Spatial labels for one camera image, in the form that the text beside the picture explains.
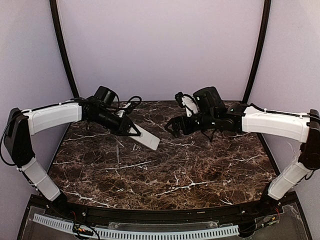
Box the white remote control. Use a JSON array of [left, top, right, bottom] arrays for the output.
[[130, 124, 160, 151]]

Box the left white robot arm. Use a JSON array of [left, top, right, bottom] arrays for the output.
[[1, 86, 141, 203]]

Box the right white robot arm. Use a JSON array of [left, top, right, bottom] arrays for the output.
[[165, 86, 320, 204]]

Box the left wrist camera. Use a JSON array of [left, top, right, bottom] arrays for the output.
[[115, 95, 142, 118]]

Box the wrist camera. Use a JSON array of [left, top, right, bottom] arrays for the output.
[[115, 95, 142, 118], [174, 91, 198, 117]]

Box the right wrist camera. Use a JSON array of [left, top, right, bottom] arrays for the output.
[[174, 91, 198, 117]]

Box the black front rail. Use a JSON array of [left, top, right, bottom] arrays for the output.
[[69, 203, 255, 224]]

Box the white slotted cable duct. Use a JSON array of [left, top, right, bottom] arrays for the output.
[[32, 213, 239, 240]]

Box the right black frame post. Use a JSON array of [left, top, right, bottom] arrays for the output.
[[241, 0, 272, 104]]

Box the black frame post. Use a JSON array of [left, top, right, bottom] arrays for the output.
[[241, 0, 272, 104], [49, 0, 80, 98]]

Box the left black frame post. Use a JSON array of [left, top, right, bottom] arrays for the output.
[[49, 0, 80, 98]]

